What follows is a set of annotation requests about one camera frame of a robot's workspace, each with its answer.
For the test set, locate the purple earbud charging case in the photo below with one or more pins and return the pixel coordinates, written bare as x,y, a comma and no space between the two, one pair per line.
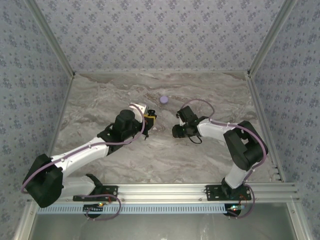
164,100

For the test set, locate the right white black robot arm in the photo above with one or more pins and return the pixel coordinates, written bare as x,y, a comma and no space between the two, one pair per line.
212,128

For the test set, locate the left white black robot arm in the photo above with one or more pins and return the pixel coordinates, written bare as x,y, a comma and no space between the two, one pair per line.
80,152

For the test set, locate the aluminium profile beam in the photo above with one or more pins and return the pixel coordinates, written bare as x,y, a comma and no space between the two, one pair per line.
162,192

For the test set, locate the small electronics board with LED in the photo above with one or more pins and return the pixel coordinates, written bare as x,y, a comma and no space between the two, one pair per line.
233,211
92,208

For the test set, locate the grey metal sheet panel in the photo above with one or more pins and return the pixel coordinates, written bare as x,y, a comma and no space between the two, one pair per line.
162,227

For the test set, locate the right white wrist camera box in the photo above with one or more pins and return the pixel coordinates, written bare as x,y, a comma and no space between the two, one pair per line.
178,115

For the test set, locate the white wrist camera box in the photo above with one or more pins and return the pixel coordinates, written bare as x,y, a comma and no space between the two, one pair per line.
142,107
178,115

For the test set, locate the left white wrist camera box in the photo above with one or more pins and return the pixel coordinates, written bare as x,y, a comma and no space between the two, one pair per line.
142,107

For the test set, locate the aluminium table side rail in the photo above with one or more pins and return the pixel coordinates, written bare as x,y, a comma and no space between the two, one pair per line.
66,100
257,100

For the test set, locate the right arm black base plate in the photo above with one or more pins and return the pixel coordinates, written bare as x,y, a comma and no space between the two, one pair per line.
212,195

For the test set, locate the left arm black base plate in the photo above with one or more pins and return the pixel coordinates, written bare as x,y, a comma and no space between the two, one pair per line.
80,197

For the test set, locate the aluminium frame post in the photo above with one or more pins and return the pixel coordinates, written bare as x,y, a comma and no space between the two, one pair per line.
269,40

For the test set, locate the aluminium frame leg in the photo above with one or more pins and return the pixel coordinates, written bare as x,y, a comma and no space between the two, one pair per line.
296,222
25,222

